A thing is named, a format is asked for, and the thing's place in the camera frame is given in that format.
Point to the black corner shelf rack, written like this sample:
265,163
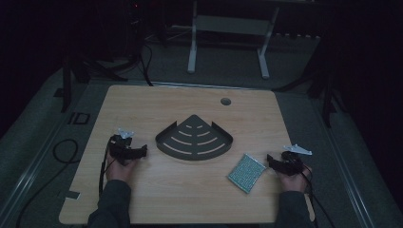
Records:
194,141

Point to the person's left hand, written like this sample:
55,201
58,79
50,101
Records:
122,171

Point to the person's right hand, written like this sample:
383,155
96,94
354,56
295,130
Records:
294,183

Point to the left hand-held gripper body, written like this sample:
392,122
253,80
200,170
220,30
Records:
119,148

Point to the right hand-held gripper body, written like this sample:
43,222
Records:
293,163

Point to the white metal stand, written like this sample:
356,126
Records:
231,25

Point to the grey table grommet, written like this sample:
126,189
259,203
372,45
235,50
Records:
225,101

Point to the black tripod stand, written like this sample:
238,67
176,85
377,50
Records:
323,82
82,68

